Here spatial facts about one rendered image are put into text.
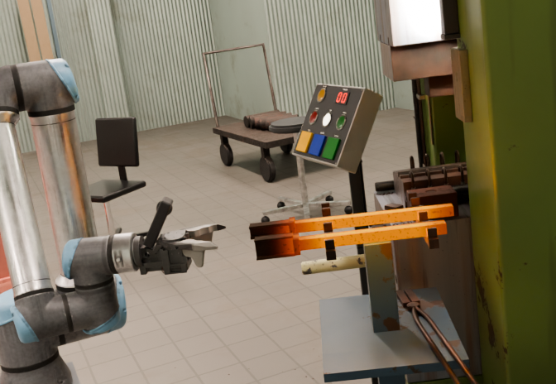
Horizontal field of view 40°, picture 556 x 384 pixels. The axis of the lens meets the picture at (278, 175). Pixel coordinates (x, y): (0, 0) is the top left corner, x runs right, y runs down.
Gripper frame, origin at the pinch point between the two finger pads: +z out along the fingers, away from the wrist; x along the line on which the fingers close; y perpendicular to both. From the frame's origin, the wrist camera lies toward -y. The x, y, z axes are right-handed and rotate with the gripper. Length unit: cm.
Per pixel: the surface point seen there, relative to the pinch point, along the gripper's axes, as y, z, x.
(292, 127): 35, 0, -344
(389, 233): -0.2, 36.7, 13.4
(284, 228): 0.3, 14.2, 0.6
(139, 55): 1, -220, -866
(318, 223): -0.5, 22.0, 1.5
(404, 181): 3, 45, -42
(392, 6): -44, 46, -36
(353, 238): 0.0, 29.3, 13.6
